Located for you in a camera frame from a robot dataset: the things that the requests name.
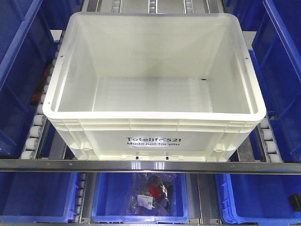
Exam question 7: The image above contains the white plastic tote bin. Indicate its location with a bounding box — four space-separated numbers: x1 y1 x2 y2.
43 12 266 162

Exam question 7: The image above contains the blue bin lower middle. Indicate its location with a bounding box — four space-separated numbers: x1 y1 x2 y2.
91 173 189 224

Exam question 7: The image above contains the blue bin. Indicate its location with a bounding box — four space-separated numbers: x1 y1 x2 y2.
215 174 301 226
91 173 189 224
0 172 81 223

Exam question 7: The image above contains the blue bin lower right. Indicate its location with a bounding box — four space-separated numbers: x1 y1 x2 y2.
215 174 301 226

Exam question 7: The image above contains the blue bin right shelf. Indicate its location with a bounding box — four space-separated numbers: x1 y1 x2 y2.
252 0 301 162

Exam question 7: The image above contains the blue bin shelf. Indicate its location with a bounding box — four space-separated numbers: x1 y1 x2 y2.
252 0 301 162
0 0 56 156

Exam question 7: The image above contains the blue bin left shelf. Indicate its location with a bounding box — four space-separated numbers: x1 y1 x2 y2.
0 0 56 156

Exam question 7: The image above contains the blue bin lower left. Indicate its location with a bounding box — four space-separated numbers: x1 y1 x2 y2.
0 172 81 223

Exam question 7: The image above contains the clear bag with dark parts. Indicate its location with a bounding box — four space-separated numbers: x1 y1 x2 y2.
125 173 177 217

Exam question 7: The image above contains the lower white roller track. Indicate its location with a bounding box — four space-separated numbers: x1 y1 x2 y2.
73 173 88 223

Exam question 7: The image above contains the right white roller track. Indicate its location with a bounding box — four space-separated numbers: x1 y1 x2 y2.
257 116 283 163

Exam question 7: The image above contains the steel shelf front rail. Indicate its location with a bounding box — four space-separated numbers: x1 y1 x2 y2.
0 159 301 175

